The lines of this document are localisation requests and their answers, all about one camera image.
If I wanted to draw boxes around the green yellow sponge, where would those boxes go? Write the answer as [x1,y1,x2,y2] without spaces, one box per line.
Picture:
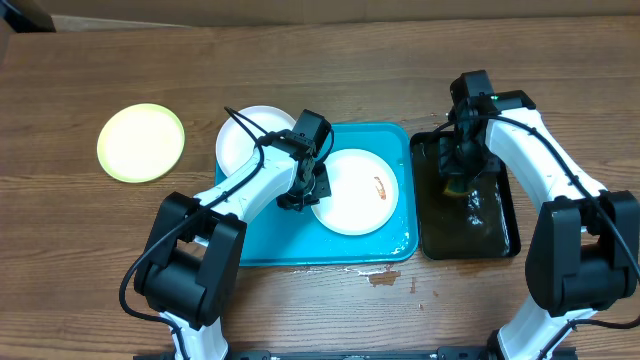
[443,177,473,197]

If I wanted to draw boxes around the white plate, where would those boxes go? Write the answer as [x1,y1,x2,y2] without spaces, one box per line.
[312,149,399,236]
[216,105,295,176]

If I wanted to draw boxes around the yellow-green rimmed plate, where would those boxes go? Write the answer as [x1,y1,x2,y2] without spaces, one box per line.
[96,103,186,183]

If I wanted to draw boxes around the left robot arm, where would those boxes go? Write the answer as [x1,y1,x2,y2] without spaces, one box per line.
[119,130,334,359]

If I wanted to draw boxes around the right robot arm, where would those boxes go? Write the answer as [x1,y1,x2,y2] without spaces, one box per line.
[439,90,639,359]

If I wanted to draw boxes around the black rectangular water tray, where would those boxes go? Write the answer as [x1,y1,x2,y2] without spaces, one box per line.
[410,132,521,260]

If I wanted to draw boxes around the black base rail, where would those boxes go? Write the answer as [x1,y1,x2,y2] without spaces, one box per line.
[133,344,579,360]

